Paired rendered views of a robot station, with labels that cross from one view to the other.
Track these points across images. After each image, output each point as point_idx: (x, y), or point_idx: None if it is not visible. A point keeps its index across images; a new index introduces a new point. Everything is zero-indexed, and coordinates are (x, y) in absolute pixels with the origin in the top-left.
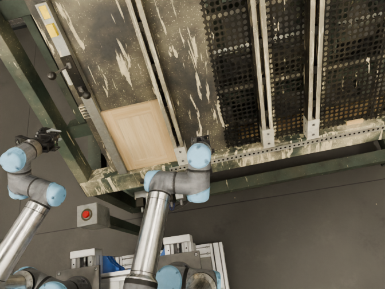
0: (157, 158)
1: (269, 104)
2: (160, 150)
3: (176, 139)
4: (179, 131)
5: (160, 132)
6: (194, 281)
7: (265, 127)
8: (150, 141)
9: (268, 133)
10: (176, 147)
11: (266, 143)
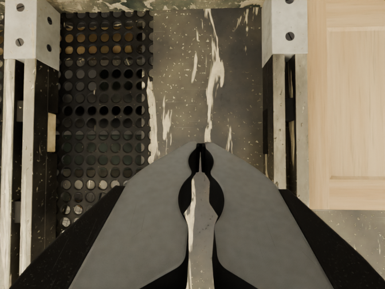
0: (357, 21)
1: (7, 142)
2: (338, 47)
3: (285, 78)
4: (274, 115)
5: (322, 108)
6: None
7: (24, 69)
8: (358, 84)
9: (16, 45)
10: (298, 56)
11: (28, 11)
